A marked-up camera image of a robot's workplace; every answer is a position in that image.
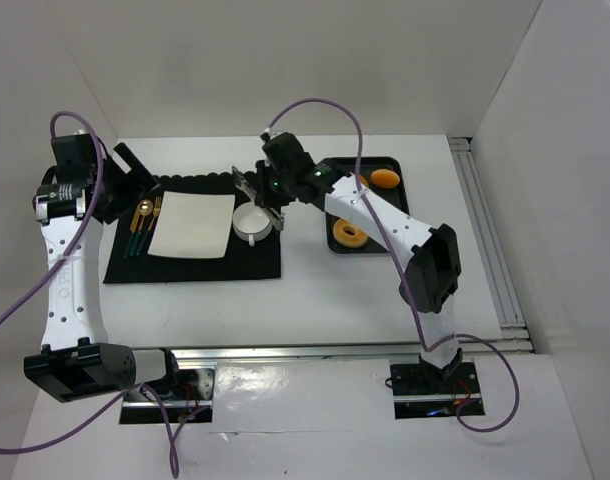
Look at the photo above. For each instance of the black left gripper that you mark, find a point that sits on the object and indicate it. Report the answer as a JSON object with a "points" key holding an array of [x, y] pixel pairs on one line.
{"points": [[123, 179]]}

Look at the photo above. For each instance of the gold spoon teal handle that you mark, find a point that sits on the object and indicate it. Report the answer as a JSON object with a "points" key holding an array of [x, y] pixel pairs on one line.
{"points": [[146, 208]]}

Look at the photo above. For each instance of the gold knife teal handle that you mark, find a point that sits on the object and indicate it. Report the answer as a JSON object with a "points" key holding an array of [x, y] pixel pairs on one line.
{"points": [[132, 229]]}

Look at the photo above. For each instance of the aluminium table edge rail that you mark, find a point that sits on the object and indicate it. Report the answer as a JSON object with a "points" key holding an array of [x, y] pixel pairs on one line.
{"points": [[265, 353]]}

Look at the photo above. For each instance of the black baking tray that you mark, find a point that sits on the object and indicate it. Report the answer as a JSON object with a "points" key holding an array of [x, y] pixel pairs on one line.
{"points": [[395, 196]]}

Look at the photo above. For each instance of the orange round bun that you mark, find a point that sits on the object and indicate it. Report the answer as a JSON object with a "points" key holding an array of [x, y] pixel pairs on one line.
{"points": [[385, 178]]}

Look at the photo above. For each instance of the white square plate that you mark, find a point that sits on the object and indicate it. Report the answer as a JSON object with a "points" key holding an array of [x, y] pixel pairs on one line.
{"points": [[192, 226]]}

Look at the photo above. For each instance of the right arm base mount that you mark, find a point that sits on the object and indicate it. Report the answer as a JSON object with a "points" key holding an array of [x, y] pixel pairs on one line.
{"points": [[415, 398]]}

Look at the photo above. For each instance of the gold fork teal handle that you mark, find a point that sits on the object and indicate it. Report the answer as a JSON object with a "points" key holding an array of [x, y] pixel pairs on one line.
{"points": [[145, 237]]}

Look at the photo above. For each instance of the steel serving tongs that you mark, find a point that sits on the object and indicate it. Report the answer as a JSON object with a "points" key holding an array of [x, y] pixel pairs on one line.
{"points": [[241, 183]]}

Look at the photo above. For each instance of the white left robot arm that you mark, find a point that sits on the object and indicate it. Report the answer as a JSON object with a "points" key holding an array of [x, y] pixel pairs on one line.
{"points": [[84, 191]]}

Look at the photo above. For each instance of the white two-handled soup bowl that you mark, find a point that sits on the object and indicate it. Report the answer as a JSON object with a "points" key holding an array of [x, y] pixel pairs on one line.
{"points": [[251, 224]]}

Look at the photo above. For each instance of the aluminium side rail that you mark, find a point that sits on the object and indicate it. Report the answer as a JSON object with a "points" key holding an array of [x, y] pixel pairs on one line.
{"points": [[515, 334]]}

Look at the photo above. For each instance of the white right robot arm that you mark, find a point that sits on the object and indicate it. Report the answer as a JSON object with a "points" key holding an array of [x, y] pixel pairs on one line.
{"points": [[426, 258]]}

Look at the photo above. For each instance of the pale orange ring doughnut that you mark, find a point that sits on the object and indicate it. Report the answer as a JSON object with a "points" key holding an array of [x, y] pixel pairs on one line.
{"points": [[349, 235]]}

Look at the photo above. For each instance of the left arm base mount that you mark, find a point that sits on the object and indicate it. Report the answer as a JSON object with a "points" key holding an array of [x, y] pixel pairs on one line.
{"points": [[187, 398]]}

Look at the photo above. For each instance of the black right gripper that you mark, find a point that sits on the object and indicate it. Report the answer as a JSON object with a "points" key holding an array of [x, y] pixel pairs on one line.
{"points": [[260, 192]]}

